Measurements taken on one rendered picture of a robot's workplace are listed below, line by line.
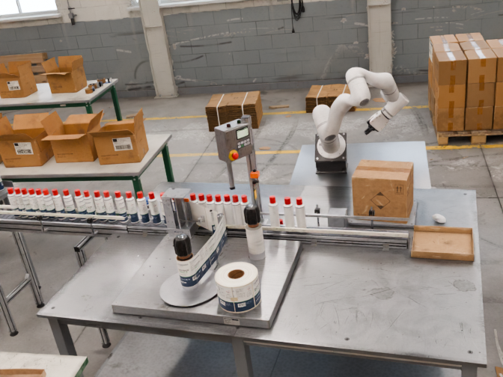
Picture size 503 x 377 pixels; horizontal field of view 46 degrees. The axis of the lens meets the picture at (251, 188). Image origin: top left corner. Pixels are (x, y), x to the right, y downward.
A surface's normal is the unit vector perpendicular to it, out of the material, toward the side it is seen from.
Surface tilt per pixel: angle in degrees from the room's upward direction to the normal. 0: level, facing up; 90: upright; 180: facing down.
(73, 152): 90
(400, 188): 90
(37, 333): 0
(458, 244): 0
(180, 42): 90
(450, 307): 0
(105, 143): 91
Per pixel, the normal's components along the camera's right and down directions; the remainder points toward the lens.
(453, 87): -0.19, 0.39
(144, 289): -0.11, -0.89
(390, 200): -0.37, 0.45
